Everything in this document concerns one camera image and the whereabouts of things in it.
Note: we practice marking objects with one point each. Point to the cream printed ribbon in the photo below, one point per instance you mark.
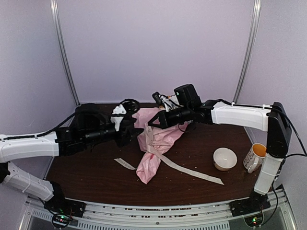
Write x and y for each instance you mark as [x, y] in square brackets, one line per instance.
[173, 165]

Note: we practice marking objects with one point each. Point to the right aluminium frame post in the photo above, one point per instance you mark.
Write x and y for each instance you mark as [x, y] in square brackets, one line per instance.
[250, 44]

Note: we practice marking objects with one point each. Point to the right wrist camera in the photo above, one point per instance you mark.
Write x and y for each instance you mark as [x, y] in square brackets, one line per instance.
[164, 102]

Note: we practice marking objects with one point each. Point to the aluminium frame post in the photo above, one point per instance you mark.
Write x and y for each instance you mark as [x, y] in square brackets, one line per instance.
[250, 44]
[62, 49]

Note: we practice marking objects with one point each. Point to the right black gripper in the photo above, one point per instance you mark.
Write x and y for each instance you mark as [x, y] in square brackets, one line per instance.
[164, 121]

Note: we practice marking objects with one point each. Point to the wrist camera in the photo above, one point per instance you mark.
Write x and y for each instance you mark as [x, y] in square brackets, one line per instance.
[125, 109]
[164, 102]

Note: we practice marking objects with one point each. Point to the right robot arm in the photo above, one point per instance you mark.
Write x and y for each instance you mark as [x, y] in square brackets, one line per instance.
[267, 118]

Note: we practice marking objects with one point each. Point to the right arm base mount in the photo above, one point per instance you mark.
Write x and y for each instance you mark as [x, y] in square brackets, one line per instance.
[247, 206]

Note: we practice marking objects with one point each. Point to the round white bowl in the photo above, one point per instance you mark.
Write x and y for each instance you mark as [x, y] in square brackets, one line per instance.
[224, 159]

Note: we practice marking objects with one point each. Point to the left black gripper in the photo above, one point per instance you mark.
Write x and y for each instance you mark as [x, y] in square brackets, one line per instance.
[125, 140]

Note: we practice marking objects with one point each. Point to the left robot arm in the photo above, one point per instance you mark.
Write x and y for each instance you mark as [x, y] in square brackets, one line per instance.
[87, 127]

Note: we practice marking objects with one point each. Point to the white mug yellow inside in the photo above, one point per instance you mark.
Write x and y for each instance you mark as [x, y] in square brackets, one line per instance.
[255, 157]

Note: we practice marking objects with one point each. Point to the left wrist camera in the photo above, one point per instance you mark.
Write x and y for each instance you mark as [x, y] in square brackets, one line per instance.
[125, 109]

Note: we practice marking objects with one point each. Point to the pink wrapping paper sheet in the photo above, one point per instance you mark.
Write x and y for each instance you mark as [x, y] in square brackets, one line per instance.
[154, 142]

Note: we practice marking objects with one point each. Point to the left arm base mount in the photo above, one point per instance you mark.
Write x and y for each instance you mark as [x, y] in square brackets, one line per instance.
[69, 207]

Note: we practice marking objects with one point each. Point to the aluminium front rail base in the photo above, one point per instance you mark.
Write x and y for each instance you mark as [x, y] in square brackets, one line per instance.
[211, 216]

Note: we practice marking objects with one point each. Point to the left aluminium frame post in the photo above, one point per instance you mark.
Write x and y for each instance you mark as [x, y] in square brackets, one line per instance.
[62, 49]

